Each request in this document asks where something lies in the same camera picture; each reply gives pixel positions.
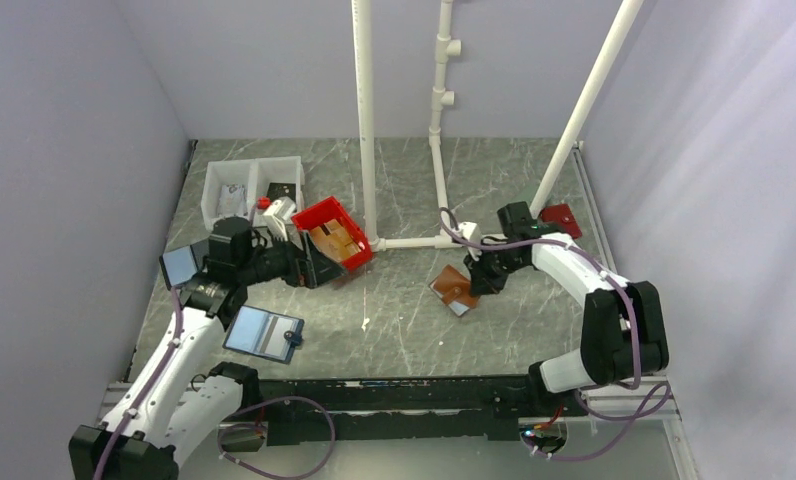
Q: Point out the patterned card in tray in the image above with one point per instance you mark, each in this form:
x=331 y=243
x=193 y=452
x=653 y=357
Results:
x=232 y=200

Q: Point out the grey blue card holder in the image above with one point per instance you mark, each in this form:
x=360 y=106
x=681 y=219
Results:
x=181 y=264

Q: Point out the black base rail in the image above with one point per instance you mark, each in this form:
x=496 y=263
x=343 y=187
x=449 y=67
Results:
x=494 y=407

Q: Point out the white PVC pipe frame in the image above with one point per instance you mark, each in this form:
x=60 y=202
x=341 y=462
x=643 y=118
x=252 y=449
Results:
x=446 y=48

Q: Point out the brown items in bin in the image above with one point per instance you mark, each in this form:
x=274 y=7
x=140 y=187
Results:
x=334 y=240

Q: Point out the brown leather card holder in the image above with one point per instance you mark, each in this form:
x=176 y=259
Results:
x=452 y=288

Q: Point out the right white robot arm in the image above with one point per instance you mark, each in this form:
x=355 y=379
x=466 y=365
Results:
x=622 y=328

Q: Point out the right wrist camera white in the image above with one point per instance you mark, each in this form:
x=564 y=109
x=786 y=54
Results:
x=470 y=232

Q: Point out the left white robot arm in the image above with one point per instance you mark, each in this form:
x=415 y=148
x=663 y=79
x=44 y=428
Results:
x=153 y=429

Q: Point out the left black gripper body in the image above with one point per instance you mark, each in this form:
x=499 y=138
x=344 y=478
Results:
x=277 y=261

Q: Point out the white divided tray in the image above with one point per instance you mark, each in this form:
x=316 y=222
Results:
x=255 y=174

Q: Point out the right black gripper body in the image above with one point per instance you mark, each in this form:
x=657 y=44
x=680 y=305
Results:
x=499 y=255

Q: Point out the red card holder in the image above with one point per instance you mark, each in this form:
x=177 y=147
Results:
x=562 y=215

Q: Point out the red plastic bin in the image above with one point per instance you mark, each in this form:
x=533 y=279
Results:
x=328 y=209

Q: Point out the black card in tray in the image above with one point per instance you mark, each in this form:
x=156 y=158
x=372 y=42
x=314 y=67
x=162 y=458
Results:
x=278 y=190

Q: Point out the blue card holder open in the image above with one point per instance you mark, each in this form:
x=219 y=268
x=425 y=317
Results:
x=265 y=334

